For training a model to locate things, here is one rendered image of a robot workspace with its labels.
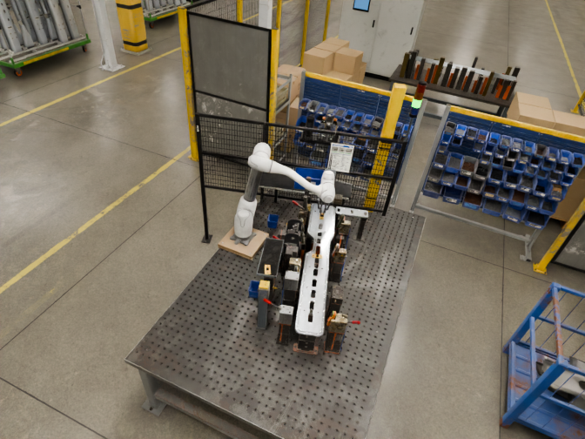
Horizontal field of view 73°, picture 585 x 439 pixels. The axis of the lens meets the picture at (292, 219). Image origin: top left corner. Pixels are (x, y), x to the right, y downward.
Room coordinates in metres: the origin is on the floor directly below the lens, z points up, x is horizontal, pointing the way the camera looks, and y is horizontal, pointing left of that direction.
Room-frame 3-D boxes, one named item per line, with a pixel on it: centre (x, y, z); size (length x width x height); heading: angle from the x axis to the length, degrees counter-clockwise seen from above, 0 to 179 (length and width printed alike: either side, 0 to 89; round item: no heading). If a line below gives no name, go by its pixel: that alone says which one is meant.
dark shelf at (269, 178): (3.11, -0.07, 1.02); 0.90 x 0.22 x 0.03; 87
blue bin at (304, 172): (3.11, -0.13, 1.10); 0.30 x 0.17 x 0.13; 92
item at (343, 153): (3.21, -0.38, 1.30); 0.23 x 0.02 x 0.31; 87
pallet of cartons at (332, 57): (7.27, -0.49, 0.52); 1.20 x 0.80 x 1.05; 157
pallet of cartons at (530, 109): (4.72, -3.19, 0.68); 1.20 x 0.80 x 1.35; 72
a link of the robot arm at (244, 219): (2.62, 0.42, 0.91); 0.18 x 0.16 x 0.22; 2
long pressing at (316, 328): (2.18, -0.23, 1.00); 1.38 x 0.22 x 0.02; 177
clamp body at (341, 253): (2.25, -0.40, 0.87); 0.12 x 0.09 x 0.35; 87
